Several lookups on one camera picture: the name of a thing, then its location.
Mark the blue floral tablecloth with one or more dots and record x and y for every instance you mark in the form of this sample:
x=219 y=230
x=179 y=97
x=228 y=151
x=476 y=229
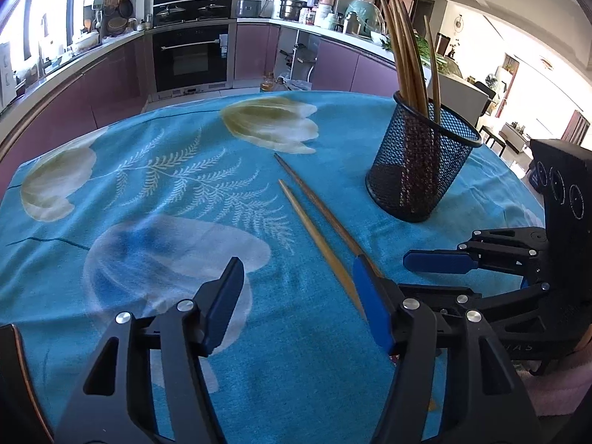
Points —
x=136 y=216

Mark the leaning wooden chopstick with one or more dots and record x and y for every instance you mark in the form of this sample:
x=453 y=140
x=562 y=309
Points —
x=405 y=84

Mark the black mesh utensil cup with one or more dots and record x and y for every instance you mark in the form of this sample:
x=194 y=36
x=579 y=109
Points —
x=418 y=160

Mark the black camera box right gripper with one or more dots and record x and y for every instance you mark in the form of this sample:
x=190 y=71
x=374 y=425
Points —
x=564 y=173

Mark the right hand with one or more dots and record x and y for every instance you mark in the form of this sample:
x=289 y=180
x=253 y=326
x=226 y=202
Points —
x=562 y=391

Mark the green leafy vegetables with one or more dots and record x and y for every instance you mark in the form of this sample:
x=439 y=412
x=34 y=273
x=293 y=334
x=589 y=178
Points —
x=444 y=65

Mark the steel stock pot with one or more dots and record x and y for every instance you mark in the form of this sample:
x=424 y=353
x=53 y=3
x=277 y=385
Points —
x=290 y=10

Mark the wooden chopstick on cloth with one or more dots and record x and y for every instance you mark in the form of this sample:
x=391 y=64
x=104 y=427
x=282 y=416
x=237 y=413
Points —
x=325 y=211

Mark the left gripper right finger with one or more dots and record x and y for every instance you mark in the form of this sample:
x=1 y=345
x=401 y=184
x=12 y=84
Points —
x=454 y=381

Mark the cooking oil bottle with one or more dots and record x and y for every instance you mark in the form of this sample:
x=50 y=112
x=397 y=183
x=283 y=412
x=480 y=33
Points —
x=269 y=82

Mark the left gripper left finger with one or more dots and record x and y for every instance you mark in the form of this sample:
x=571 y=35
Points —
x=113 y=400

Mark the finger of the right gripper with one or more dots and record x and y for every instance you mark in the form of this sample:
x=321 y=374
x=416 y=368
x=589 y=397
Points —
x=439 y=261

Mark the built-in black oven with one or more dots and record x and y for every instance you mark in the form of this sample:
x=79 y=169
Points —
x=192 y=44

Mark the mint green appliance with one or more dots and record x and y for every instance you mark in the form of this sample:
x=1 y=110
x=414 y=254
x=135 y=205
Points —
x=368 y=15

